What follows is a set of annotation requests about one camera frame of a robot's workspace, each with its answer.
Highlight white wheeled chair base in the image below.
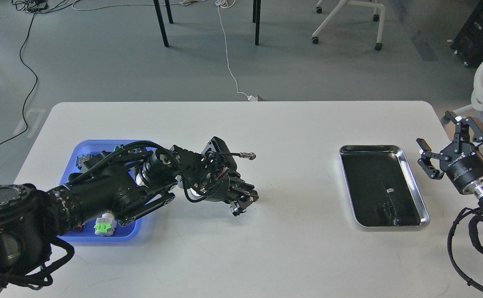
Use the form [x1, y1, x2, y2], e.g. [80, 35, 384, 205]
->
[312, 0, 386, 51]

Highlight black cable on floor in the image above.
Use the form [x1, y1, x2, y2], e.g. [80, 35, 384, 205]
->
[0, 0, 74, 191]

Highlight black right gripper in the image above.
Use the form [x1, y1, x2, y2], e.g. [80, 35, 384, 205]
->
[416, 110, 483, 195]

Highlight black table legs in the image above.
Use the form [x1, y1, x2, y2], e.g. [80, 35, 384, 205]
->
[152, 0, 261, 47]

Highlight blue plastic tray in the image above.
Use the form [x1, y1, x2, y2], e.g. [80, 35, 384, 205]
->
[58, 139, 142, 243]

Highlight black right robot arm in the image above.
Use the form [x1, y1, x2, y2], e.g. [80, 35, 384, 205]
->
[416, 111, 483, 292]

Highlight grey switch with green block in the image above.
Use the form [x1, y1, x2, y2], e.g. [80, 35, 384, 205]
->
[94, 212, 117, 236]

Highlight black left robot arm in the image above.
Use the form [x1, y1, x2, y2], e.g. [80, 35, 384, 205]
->
[0, 137, 258, 293]

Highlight black cabinet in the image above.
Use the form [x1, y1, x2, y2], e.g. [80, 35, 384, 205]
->
[450, 0, 483, 67]

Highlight silver metal tray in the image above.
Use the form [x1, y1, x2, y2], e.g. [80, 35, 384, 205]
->
[339, 144, 430, 230]

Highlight white cable on floor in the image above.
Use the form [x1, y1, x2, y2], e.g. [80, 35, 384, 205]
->
[72, 0, 257, 101]

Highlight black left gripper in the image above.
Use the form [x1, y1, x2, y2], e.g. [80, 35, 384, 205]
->
[199, 172, 260, 216]

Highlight yellow push button switch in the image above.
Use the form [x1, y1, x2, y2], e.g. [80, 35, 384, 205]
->
[76, 154, 102, 173]

